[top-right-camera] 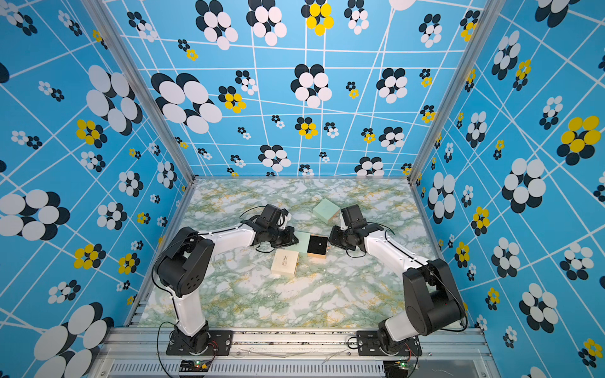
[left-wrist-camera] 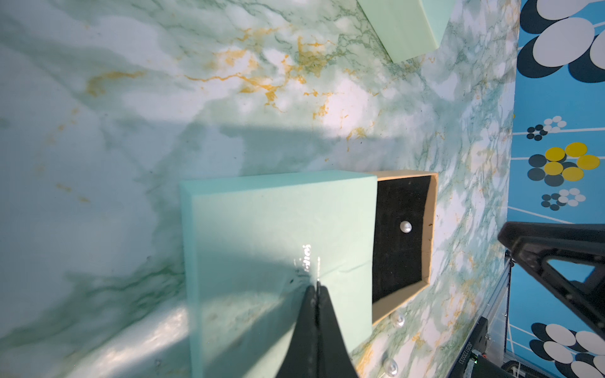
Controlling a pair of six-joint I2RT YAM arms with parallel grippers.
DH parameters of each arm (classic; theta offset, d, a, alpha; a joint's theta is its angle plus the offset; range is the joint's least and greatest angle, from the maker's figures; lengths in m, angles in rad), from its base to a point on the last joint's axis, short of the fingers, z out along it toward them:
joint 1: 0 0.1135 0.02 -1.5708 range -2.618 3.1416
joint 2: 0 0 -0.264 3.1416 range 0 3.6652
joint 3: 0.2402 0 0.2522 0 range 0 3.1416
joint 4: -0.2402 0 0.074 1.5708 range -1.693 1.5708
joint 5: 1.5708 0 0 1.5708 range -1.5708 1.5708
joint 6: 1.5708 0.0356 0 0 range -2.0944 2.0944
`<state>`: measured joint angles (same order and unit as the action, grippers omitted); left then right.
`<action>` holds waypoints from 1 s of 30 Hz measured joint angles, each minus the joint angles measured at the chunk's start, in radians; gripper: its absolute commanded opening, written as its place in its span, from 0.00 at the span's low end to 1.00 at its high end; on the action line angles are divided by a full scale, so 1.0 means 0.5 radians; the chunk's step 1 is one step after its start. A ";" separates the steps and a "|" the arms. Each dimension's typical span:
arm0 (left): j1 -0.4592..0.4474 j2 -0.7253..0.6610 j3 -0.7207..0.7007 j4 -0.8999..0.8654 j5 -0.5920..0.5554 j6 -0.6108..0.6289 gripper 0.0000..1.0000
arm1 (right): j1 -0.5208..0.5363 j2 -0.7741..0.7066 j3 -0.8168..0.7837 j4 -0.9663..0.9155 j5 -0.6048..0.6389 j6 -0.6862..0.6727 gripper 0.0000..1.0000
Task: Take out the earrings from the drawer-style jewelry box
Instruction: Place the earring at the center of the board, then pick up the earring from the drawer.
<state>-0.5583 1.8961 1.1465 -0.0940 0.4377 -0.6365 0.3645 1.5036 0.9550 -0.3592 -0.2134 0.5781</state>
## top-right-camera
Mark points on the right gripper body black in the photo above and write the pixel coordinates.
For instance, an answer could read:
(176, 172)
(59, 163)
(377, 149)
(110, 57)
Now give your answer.
(341, 238)

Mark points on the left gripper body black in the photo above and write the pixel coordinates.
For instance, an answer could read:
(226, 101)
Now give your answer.
(281, 238)

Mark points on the cream drawer jewelry box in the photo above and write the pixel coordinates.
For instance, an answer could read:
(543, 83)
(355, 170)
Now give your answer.
(285, 262)

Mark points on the mint jewelry box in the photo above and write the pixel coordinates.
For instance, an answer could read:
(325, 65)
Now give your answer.
(326, 210)
(313, 245)

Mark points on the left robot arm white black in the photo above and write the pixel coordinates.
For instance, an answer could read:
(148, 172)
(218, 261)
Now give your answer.
(182, 266)

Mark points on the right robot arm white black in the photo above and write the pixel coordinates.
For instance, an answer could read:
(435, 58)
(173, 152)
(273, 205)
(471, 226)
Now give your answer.
(431, 298)

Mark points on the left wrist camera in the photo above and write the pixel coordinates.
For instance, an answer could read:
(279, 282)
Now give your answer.
(273, 216)

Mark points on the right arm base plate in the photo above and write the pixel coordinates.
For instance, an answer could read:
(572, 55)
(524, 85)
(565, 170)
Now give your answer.
(376, 343)

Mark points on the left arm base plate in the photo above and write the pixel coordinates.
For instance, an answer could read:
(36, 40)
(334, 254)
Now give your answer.
(207, 343)

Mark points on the aluminium front rail frame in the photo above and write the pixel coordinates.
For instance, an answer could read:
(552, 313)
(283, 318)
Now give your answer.
(140, 352)

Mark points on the right aluminium corner post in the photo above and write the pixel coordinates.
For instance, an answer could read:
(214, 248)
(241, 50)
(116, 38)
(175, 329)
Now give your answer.
(488, 19)

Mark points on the aluminium corner post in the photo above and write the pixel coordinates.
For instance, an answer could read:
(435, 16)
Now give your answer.
(488, 19)
(123, 57)

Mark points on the left aluminium corner post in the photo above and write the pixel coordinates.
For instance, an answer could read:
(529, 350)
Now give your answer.
(123, 57)

